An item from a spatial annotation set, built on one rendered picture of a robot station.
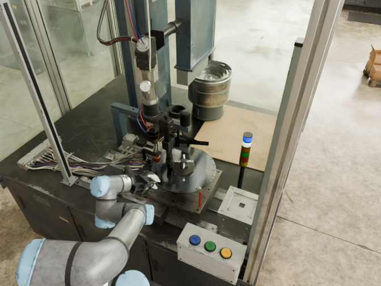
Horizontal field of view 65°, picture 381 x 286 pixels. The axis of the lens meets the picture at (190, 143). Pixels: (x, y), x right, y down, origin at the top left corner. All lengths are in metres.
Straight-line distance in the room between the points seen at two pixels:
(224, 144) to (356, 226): 1.34
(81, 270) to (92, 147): 1.35
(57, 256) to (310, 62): 0.72
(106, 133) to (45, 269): 1.43
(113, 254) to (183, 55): 1.05
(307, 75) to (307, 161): 2.47
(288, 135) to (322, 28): 0.28
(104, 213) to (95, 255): 0.40
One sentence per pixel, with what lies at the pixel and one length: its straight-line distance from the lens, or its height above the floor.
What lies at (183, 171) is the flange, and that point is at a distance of 1.50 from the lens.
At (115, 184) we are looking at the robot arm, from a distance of 1.17.
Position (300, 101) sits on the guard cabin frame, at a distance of 0.75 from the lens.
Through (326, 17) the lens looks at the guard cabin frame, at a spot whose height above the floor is 1.85.
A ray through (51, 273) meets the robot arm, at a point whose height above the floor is 1.36.
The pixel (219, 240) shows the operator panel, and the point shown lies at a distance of 1.34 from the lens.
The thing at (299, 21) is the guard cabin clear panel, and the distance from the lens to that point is 2.14.
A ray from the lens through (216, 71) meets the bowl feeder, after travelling 2.18.
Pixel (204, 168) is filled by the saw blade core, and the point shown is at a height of 0.95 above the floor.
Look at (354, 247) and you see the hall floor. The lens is 2.66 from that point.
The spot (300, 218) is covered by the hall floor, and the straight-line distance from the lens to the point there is 2.66.
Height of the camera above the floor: 2.04
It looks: 41 degrees down
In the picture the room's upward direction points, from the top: straight up
